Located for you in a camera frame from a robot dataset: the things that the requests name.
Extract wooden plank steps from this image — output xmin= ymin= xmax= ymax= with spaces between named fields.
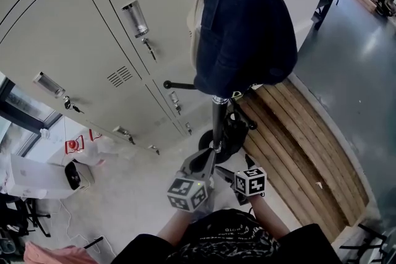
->
xmin=236 ymin=77 xmax=371 ymax=244

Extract small white space heater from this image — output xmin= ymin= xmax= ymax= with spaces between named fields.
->
xmin=64 ymin=160 xmax=95 ymax=191

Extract black coat stand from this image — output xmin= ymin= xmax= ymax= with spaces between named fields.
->
xmin=132 ymin=0 xmax=329 ymax=164

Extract black umbrella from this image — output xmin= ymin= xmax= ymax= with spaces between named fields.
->
xmin=221 ymin=113 xmax=250 ymax=158

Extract person's left forearm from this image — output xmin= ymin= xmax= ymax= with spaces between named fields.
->
xmin=157 ymin=210 xmax=194 ymax=247

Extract clear water jug red cap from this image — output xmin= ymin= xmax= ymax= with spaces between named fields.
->
xmin=88 ymin=128 xmax=131 ymax=158
xmin=64 ymin=134 xmax=106 ymax=166

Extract navy blue cap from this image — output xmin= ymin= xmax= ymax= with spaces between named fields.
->
xmin=193 ymin=0 xmax=298 ymax=99

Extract white cable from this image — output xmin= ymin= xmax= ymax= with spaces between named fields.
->
xmin=58 ymin=199 xmax=112 ymax=254

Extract white cardboard box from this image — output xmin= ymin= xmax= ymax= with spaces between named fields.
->
xmin=4 ymin=153 xmax=74 ymax=199

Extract white block cabinet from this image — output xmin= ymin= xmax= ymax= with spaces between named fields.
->
xmin=272 ymin=0 xmax=343 ymax=55

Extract person's black patterned shirt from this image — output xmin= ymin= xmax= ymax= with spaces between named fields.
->
xmin=111 ymin=208 xmax=343 ymax=264

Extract black framed window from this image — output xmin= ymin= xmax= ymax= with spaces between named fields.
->
xmin=0 ymin=77 xmax=62 ymax=158

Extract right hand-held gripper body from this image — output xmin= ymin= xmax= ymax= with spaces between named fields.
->
xmin=230 ymin=166 xmax=267 ymax=207

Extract person's right forearm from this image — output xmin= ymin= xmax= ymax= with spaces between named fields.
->
xmin=249 ymin=194 xmax=291 ymax=241

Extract grey metal locker cabinet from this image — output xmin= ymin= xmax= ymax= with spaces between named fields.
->
xmin=0 ymin=0 xmax=217 ymax=155

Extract black plug cable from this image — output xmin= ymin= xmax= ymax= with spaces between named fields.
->
xmin=83 ymin=236 xmax=105 ymax=250

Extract beige cloth bag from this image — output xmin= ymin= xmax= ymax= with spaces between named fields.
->
xmin=186 ymin=0 xmax=205 ymax=69

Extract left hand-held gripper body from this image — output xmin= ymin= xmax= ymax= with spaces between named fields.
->
xmin=166 ymin=169 xmax=215 ymax=213

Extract pink cloth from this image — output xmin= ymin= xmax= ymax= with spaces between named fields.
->
xmin=24 ymin=241 xmax=100 ymax=264

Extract black frame table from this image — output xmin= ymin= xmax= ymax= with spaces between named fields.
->
xmin=314 ymin=0 xmax=344 ymax=30

